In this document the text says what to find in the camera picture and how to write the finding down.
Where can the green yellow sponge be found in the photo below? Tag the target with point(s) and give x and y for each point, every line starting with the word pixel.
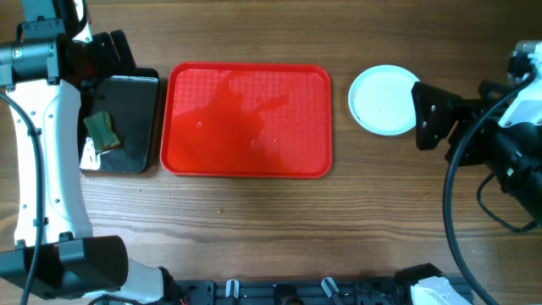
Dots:
pixel 100 130

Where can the white plate top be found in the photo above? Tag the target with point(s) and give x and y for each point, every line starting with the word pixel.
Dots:
pixel 380 100

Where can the red plastic tray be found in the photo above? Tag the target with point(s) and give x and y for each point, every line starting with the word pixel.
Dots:
pixel 248 120

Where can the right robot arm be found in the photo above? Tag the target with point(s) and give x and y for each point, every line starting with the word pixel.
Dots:
pixel 501 129

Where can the black rectangular water tray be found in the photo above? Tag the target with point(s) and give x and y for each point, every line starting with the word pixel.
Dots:
pixel 130 101

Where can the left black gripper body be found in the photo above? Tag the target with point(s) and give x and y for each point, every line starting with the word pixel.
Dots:
pixel 105 60

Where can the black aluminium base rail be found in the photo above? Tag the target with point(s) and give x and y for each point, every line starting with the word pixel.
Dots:
pixel 364 291

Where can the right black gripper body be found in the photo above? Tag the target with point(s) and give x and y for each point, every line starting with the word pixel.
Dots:
pixel 467 113

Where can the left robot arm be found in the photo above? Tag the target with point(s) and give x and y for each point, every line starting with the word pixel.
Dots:
pixel 56 254

